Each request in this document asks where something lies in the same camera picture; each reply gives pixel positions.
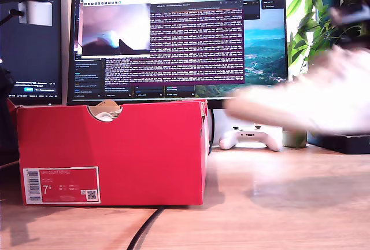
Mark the red cardboard shoebox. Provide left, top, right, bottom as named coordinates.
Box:
left=7, top=99, right=209, bottom=207

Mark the white sneaker shoe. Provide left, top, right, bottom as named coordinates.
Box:
left=224, top=44, right=370, bottom=134
left=97, top=111, right=122, bottom=122

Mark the wide black computer monitor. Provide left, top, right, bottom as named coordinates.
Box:
left=66, top=0, right=289, bottom=109

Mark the white game controller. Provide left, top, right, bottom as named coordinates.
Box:
left=219, top=125, right=284, bottom=152

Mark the small pale round pot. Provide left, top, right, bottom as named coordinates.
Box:
left=282, top=130, right=308, bottom=148

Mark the green leafy potted plant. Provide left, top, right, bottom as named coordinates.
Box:
left=287, top=0, right=343, bottom=74

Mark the dark narrow computer monitor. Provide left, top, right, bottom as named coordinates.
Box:
left=0, top=0, right=63, bottom=106

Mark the black rectangular planter tray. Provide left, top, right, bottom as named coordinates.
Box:
left=308, top=133, right=370, bottom=155

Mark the thick black table cable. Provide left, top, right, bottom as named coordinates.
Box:
left=126, top=205, right=165, bottom=250

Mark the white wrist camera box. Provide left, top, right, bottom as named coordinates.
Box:
left=17, top=0, right=53, bottom=27

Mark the thin black camera cable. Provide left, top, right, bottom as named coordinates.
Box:
left=0, top=9, right=25, bottom=27

